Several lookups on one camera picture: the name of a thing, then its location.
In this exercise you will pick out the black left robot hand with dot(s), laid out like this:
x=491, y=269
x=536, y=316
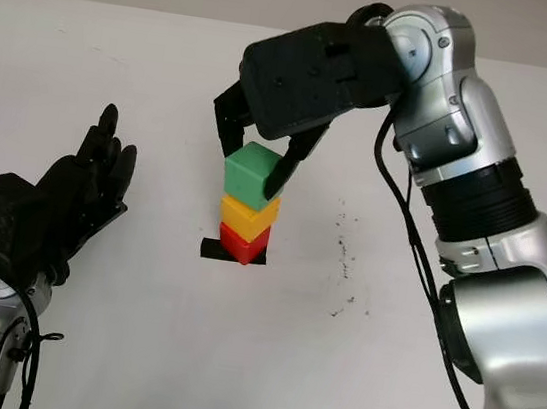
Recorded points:
x=84, y=189

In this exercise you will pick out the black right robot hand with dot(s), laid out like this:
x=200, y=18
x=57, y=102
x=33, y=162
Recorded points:
x=234, y=118

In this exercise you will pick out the green wooden cube block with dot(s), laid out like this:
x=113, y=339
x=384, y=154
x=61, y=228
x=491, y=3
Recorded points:
x=249, y=173

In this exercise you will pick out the yellow wooden cube block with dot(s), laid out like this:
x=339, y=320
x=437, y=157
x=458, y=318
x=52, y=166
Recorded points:
x=246, y=218

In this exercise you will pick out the red wooden cube block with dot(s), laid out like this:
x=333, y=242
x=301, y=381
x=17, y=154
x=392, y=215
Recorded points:
x=242, y=248

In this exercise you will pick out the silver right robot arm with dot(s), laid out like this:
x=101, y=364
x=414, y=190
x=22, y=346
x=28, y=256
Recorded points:
x=482, y=191

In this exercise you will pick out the black tape strip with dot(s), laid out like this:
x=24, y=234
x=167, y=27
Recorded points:
x=209, y=249

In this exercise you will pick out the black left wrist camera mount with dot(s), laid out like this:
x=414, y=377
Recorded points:
x=3, y=224

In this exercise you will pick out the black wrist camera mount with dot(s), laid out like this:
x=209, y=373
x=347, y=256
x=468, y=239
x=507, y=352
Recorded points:
x=315, y=79
x=3, y=224

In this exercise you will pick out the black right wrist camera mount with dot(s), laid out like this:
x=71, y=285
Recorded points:
x=315, y=79

